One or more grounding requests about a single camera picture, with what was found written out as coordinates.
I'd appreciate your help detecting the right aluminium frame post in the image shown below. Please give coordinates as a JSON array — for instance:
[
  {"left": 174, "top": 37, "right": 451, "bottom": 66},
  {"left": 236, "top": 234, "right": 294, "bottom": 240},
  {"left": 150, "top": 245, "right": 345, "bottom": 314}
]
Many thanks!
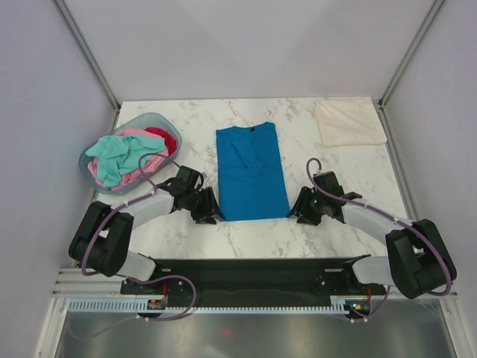
[{"left": 376, "top": 0, "right": 446, "bottom": 109}]

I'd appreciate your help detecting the blue t-shirt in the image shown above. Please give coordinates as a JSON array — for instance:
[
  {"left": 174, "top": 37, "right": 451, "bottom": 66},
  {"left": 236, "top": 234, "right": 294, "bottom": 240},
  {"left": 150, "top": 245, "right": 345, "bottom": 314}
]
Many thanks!
[{"left": 216, "top": 122, "right": 290, "bottom": 222}]

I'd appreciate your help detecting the teal t-shirt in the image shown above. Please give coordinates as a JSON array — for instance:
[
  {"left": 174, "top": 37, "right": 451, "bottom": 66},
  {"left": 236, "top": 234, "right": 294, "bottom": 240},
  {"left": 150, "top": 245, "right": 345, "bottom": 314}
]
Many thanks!
[{"left": 86, "top": 134, "right": 166, "bottom": 188}]

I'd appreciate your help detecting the grey plastic laundry basket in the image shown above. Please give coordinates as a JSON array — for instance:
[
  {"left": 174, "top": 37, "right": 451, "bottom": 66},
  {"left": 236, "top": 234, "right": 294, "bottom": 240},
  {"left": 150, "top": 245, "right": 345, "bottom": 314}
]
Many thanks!
[{"left": 79, "top": 113, "right": 182, "bottom": 195}]

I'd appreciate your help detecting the red t-shirt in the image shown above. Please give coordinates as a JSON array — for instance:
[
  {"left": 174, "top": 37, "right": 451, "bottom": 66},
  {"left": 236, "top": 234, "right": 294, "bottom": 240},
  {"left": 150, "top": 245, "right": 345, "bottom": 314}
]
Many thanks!
[{"left": 145, "top": 127, "right": 177, "bottom": 154}]

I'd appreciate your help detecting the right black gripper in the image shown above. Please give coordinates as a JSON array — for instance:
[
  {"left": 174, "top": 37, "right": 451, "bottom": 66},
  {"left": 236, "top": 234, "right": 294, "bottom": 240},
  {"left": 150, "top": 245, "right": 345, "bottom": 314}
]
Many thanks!
[{"left": 286, "top": 186, "right": 326, "bottom": 226}]

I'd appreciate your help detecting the left aluminium frame post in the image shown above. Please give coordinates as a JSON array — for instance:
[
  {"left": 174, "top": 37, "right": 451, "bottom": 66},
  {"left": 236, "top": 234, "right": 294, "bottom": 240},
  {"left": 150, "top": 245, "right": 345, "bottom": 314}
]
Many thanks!
[{"left": 51, "top": 0, "right": 121, "bottom": 114}]

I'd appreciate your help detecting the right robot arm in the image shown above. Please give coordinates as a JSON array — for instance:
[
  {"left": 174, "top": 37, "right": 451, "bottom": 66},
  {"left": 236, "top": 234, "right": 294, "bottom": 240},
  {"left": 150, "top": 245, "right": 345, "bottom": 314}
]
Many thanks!
[{"left": 289, "top": 172, "right": 457, "bottom": 299}]

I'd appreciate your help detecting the white slotted cable duct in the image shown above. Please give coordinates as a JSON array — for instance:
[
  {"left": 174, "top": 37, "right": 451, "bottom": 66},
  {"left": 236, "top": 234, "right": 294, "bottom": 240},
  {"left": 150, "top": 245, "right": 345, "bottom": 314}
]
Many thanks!
[{"left": 68, "top": 298, "right": 363, "bottom": 315}]

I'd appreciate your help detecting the pink t-shirt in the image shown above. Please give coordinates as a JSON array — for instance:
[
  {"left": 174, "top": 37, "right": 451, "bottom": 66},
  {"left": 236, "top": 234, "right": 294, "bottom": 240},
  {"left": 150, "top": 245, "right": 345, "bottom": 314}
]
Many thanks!
[{"left": 87, "top": 128, "right": 169, "bottom": 191}]

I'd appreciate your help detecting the aluminium rail profile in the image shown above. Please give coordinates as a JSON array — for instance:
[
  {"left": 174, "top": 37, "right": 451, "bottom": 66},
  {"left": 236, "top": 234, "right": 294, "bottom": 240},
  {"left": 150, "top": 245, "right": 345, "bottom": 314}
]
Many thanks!
[{"left": 51, "top": 266, "right": 461, "bottom": 299}]

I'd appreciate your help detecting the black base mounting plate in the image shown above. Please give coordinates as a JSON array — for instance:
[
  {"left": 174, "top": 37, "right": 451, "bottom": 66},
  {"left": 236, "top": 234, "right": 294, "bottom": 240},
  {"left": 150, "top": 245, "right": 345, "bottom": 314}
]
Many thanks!
[{"left": 120, "top": 257, "right": 385, "bottom": 309}]

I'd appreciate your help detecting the folded cream t-shirt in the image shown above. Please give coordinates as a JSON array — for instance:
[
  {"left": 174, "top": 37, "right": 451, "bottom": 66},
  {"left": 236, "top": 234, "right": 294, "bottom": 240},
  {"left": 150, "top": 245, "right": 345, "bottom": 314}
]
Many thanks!
[{"left": 313, "top": 97, "right": 388, "bottom": 148}]

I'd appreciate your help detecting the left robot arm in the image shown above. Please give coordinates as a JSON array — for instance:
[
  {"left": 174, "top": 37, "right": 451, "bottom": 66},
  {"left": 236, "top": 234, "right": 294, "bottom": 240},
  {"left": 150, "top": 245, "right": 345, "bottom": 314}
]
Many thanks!
[{"left": 69, "top": 166, "right": 225, "bottom": 293}]

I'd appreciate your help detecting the aluminium frame post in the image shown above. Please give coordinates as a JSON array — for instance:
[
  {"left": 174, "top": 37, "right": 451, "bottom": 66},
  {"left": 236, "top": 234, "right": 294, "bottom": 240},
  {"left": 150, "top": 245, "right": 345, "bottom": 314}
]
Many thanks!
[
  {"left": 51, "top": 0, "right": 121, "bottom": 114},
  {"left": 376, "top": 0, "right": 446, "bottom": 109}
]

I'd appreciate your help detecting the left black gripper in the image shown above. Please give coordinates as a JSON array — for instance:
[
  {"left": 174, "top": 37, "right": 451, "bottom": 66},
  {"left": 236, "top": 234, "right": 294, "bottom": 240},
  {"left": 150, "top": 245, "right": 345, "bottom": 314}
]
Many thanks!
[{"left": 185, "top": 186, "right": 224, "bottom": 225}]

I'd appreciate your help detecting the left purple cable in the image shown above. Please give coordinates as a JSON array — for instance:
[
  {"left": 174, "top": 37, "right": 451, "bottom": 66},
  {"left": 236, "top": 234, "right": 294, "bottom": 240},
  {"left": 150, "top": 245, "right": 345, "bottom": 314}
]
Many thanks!
[{"left": 69, "top": 152, "right": 198, "bottom": 340}]

